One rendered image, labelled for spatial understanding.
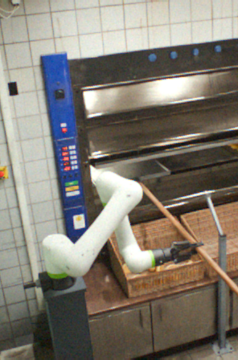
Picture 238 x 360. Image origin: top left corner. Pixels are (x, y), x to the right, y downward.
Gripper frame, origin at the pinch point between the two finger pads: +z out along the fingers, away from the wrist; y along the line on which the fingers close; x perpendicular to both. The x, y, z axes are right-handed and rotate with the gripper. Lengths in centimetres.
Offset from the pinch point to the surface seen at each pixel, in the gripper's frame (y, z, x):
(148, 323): 80, -16, -44
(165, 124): -39, 24, -99
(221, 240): 25, 36, -38
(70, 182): -11, -48, -96
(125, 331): 82, -32, -44
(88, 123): -49, -30, -99
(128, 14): -116, 2, -98
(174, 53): -88, 32, -97
